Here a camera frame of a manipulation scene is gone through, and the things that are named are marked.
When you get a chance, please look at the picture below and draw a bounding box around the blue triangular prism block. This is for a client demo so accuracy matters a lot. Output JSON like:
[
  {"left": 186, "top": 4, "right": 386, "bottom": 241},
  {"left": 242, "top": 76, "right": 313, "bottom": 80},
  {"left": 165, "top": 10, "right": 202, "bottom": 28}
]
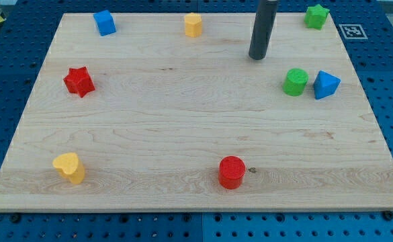
[{"left": 313, "top": 71, "right": 341, "bottom": 99}]

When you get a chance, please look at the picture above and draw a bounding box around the yellow pentagon block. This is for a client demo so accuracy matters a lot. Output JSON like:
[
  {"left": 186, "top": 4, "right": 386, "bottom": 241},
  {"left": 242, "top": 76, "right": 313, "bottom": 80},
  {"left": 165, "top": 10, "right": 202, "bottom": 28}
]
[{"left": 184, "top": 13, "right": 202, "bottom": 38}]

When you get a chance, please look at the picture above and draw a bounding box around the white fiducial marker tag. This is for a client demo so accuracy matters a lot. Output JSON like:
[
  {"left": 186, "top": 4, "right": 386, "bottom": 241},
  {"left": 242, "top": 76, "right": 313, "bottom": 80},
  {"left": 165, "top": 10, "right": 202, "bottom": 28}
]
[{"left": 339, "top": 24, "right": 367, "bottom": 40}]

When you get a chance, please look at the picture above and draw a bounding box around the light wooden board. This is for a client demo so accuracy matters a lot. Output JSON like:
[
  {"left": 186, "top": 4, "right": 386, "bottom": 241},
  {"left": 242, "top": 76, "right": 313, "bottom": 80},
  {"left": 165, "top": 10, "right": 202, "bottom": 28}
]
[{"left": 0, "top": 13, "right": 393, "bottom": 213}]

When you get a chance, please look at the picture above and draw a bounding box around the green cylinder block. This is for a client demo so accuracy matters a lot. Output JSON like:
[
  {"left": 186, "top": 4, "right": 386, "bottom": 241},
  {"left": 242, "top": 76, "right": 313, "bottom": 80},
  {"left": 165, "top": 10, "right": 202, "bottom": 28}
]
[{"left": 282, "top": 68, "right": 308, "bottom": 96}]

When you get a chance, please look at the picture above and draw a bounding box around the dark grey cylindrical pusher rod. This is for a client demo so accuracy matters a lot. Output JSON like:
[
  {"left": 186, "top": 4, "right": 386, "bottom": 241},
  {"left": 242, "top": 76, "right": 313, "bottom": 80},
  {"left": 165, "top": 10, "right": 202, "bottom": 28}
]
[{"left": 249, "top": 0, "right": 279, "bottom": 61}]

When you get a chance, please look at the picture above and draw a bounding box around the red star block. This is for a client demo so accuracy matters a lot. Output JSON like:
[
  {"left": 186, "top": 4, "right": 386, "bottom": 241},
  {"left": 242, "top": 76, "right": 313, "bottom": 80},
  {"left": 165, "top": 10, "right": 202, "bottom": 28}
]
[{"left": 63, "top": 67, "right": 95, "bottom": 97}]

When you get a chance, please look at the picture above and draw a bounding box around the green star block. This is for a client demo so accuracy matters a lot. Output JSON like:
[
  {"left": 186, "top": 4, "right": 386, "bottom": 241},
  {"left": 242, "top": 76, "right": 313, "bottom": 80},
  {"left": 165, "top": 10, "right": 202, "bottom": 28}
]
[{"left": 304, "top": 4, "right": 330, "bottom": 30}]

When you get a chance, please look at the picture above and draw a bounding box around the blue cube block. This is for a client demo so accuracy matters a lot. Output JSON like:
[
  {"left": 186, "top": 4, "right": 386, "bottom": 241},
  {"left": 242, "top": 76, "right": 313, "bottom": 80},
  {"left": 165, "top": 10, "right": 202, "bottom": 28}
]
[{"left": 93, "top": 10, "right": 116, "bottom": 36}]

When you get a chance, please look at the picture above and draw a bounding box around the red cylinder block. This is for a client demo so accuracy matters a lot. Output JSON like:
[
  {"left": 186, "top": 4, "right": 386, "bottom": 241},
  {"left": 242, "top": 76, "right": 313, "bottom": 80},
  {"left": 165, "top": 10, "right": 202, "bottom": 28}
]
[{"left": 218, "top": 156, "right": 246, "bottom": 190}]

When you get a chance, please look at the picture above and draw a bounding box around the yellow heart block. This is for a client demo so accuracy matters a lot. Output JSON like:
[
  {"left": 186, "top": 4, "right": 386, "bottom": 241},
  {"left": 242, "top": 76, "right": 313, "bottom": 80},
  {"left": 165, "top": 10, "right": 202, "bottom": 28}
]
[{"left": 52, "top": 153, "right": 85, "bottom": 184}]

